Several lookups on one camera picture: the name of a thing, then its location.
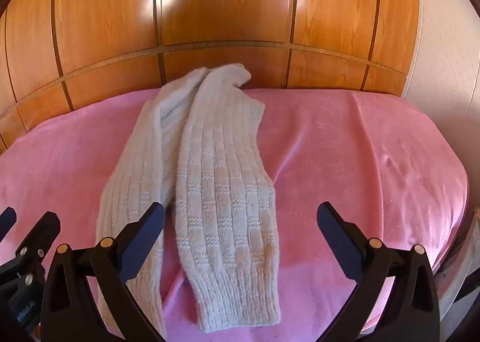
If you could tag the white knitted sweater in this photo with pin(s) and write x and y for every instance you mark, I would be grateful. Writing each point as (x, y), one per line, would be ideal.
(221, 177)

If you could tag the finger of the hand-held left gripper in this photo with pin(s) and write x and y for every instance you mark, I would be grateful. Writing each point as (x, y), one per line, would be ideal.
(7, 220)
(41, 233)

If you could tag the pink blanket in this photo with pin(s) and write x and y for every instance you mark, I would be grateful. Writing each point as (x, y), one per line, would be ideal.
(356, 162)

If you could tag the grey mattress edge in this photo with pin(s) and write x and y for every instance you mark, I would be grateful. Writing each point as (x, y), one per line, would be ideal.
(455, 270)

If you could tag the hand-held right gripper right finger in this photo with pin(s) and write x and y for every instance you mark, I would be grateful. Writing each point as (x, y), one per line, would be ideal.
(337, 238)

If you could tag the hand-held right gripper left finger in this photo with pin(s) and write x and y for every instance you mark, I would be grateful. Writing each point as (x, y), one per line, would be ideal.
(144, 234)

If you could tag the wooden panelled headboard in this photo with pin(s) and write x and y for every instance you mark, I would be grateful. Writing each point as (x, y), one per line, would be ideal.
(225, 1)

